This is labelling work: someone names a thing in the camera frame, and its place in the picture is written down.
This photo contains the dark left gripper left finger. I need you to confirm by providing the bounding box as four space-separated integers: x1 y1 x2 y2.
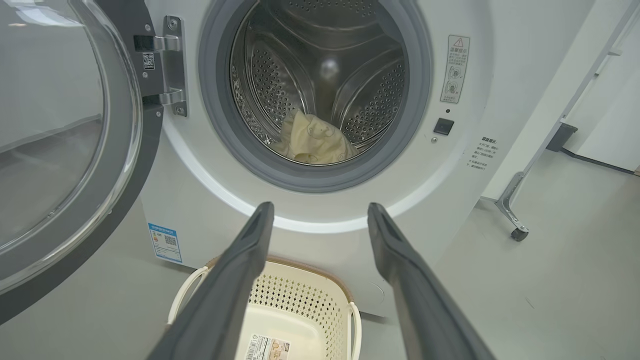
147 202 275 360

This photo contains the basket product label sticker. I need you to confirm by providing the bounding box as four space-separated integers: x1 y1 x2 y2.
244 334 292 360

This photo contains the white warning sticker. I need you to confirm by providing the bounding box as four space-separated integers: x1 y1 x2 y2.
440 35 471 105

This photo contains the cream perforated basket brown rim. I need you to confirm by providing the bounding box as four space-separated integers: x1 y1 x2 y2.
167 256 362 360

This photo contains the washing machine glass door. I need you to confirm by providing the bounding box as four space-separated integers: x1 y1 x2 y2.
0 0 165 326

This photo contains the grey metal frame with caster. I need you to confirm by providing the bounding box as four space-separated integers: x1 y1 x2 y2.
495 0 640 242

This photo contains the silver metal door hinge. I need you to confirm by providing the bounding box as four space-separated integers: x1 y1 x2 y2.
134 15 189 118

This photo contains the blue energy label sticker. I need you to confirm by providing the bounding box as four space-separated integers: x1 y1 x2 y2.
148 223 183 264

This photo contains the stainless steel washing machine drum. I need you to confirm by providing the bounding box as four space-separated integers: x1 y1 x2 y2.
230 0 411 166

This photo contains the black wall box with cable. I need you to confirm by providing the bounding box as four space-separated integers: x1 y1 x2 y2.
546 123 636 175

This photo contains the white front-load washing machine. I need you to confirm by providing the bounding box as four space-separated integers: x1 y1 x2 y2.
140 0 596 321

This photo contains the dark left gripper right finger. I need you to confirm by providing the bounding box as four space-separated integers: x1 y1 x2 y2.
367 202 496 360

